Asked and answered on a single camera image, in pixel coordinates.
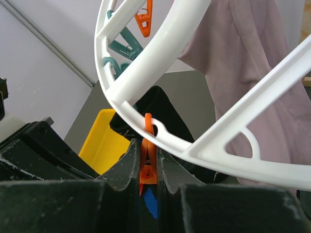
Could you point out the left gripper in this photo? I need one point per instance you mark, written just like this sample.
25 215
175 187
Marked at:
36 152

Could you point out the wooden hanger stand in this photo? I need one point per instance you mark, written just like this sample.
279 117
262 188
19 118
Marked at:
305 30

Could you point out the orange clothespin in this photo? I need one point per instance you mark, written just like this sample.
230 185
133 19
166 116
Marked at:
147 164
144 18

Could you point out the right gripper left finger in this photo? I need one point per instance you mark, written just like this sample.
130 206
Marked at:
107 204

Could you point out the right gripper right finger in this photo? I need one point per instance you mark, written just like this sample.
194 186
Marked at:
186 205

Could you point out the pink cloth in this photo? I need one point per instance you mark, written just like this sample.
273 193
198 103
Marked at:
263 113

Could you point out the white round clip hanger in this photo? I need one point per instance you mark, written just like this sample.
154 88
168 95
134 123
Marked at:
150 63

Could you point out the yellow plastic tray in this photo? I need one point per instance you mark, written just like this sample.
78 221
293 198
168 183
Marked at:
103 147

